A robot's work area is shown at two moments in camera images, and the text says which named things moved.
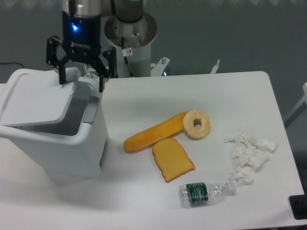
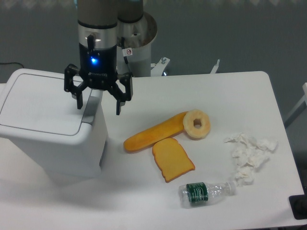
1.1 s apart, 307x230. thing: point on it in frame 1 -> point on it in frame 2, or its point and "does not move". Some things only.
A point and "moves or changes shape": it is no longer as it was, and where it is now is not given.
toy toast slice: x=171 y=159 does not move
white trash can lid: x=36 y=96 moves or changes shape
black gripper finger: x=106 y=66 -> x=120 y=97
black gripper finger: x=53 y=44 -> x=70 y=71
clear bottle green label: x=194 y=194 does not move
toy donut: x=192 y=132 does not move
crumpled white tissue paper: x=248 y=154 does not move
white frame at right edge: x=301 y=101 does not move
